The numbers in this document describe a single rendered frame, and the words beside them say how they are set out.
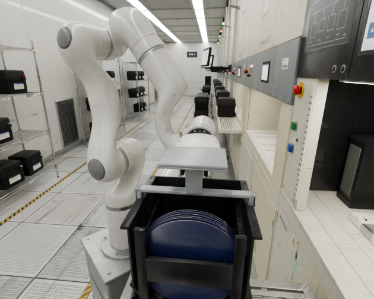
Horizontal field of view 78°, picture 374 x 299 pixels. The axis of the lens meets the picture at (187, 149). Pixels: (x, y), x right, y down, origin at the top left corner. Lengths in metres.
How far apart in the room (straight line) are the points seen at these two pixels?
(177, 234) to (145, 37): 0.51
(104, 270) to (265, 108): 2.04
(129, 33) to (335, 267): 0.90
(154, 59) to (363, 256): 0.87
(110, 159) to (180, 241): 0.41
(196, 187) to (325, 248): 0.60
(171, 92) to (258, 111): 1.89
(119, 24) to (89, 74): 0.17
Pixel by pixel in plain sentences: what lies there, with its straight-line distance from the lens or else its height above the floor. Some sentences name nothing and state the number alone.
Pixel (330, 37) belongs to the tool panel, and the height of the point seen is 1.52.
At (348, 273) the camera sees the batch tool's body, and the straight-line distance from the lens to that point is 0.90.
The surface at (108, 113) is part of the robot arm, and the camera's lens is 0.80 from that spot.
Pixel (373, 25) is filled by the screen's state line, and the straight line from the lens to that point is 0.73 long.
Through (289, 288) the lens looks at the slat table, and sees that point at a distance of 0.93.
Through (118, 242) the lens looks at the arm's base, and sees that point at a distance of 0.98.
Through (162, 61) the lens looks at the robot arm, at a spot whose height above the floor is 1.45.
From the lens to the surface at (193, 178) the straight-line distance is 0.44.
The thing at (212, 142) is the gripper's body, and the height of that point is 1.27.
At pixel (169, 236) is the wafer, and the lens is 0.45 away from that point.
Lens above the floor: 1.42
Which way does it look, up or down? 19 degrees down
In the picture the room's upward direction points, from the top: straight up
